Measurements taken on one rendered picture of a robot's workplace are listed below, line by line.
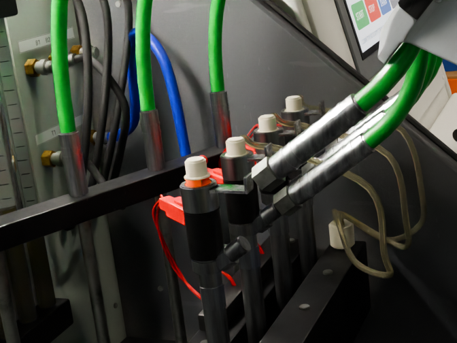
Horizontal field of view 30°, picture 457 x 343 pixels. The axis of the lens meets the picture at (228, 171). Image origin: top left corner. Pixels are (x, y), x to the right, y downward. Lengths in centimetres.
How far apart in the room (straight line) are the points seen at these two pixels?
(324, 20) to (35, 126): 35
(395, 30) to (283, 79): 40
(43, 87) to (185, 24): 17
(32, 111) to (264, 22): 26
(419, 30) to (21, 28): 50
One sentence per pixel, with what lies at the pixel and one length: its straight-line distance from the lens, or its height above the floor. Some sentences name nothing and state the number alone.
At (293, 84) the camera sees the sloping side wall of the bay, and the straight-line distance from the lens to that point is 92.
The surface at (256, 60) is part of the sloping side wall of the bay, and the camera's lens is 93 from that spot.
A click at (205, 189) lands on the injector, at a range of 63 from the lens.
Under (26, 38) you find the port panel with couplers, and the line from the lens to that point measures 93.
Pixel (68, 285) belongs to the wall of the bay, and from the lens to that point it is 100.
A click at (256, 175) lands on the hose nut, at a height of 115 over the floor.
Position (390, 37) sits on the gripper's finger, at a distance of 54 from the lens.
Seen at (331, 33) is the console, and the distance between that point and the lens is 103.
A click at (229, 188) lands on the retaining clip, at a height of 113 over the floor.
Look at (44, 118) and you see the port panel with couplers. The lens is 95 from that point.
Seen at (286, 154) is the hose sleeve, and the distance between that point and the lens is 60.
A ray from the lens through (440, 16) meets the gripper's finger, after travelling 53.
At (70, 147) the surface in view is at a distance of 77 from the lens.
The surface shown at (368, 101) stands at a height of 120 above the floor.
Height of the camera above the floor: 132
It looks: 16 degrees down
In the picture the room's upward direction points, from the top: 7 degrees counter-clockwise
